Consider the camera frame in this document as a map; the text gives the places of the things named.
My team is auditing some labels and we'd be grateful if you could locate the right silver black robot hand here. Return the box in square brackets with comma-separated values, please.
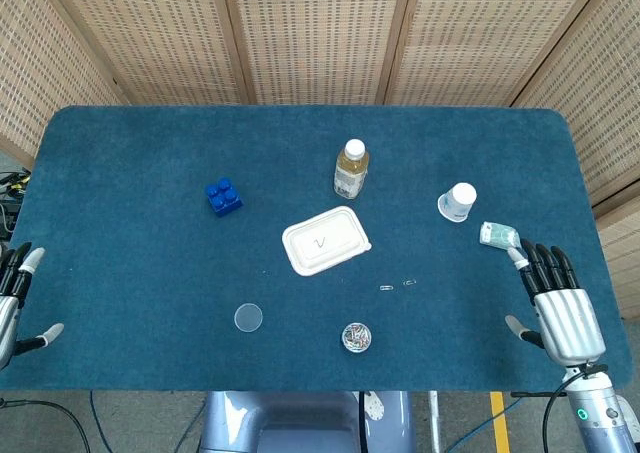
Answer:
[504, 239, 607, 367]

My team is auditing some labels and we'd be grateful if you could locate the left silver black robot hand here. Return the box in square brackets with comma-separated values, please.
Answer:
[0, 244, 65, 372]

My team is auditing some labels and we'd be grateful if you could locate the round dish of clips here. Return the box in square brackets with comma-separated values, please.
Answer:
[341, 322, 373, 354]

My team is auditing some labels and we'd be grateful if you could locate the clear round lid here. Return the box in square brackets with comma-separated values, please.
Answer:
[233, 302, 265, 333]

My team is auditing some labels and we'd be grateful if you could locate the woven bamboo screen panel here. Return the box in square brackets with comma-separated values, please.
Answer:
[377, 0, 620, 108]
[0, 0, 129, 168]
[592, 192, 640, 322]
[509, 0, 640, 217]
[218, 0, 417, 107]
[42, 0, 257, 107]

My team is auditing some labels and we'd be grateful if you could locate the green white tissue pack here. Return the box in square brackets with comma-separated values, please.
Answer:
[478, 221, 522, 251]

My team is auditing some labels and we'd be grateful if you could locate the blue felt table cover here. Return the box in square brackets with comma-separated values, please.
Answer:
[0, 105, 634, 393]

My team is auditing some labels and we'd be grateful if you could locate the white paper cup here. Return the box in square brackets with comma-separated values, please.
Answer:
[437, 182, 478, 223]

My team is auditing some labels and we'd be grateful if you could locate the blue toy building block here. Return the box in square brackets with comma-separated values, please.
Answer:
[204, 176, 245, 220]

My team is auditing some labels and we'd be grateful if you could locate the white lidded food box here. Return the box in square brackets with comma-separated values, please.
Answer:
[281, 205, 373, 278]

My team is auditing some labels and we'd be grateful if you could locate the tea bottle with white cap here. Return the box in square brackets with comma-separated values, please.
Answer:
[333, 138, 372, 200]

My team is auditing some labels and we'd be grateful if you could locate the blue-grey robot torso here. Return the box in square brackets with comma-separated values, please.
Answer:
[198, 390, 416, 453]

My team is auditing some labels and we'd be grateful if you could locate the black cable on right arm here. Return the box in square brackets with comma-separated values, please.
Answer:
[542, 366, 609, 453]

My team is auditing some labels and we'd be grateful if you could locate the black equipment with cables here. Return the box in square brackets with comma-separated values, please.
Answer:
[0, 170, 34, 242]

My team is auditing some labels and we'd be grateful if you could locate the black floor cable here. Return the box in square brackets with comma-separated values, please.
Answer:
[0, 397, 95, 453]

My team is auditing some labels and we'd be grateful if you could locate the blue floor cable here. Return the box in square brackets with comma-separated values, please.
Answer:
[443, 397, 532, 453]
[88, 390, 115, 453]

